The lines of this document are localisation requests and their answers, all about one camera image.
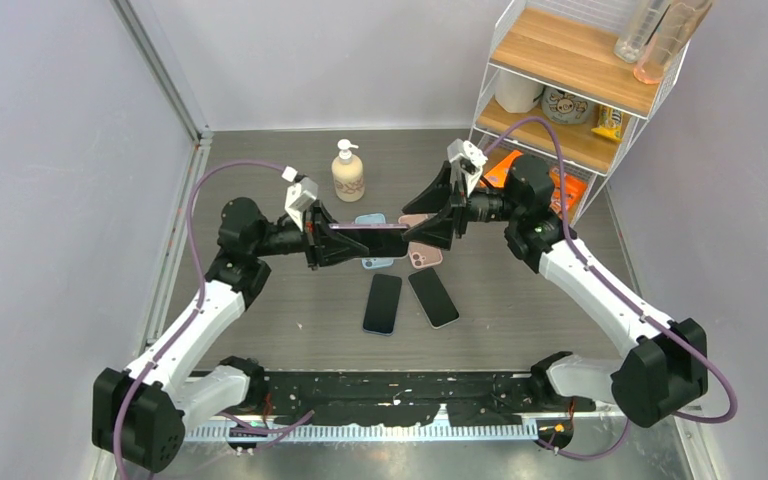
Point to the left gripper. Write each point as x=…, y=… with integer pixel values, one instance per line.
x=322, y=244

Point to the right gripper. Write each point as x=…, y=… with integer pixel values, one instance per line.
x=452, y=210

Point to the pink phone case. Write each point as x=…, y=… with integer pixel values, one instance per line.
x=420, y=255

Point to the dark phone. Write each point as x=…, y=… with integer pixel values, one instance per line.
x=382, y=240

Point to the light blue phone case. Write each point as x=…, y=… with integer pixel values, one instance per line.
x=374, y=263

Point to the black smartphone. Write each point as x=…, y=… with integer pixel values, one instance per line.
x=433, y=298

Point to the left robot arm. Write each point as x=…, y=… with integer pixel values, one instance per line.
x=142, y=413

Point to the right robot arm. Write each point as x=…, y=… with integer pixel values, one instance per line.
x=660, y=369

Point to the cream lotion pump bottle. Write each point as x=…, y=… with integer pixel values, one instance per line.
x=348, y=172

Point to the orange cardboard box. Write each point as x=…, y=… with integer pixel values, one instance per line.
x=575, y=189

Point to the white paper roll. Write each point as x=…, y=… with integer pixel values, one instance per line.
x=517, y=94

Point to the cartoon printed tin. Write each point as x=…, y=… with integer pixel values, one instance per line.
x=566, y=108

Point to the yellow snack packet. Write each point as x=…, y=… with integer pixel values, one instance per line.
x=609, y=124

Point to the clear plastic bottle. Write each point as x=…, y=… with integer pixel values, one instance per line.
x=639, y=29

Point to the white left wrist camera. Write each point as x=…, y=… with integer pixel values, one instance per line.
x=301, y=193

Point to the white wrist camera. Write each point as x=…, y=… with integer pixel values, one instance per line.
x=467, y=163
x=301, y=193

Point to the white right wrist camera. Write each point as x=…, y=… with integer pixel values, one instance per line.
x=467, y=163

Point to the white wire shelf rack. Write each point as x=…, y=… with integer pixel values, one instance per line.
x=555, y=59

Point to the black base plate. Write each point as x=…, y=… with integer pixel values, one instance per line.
x=402, y=398

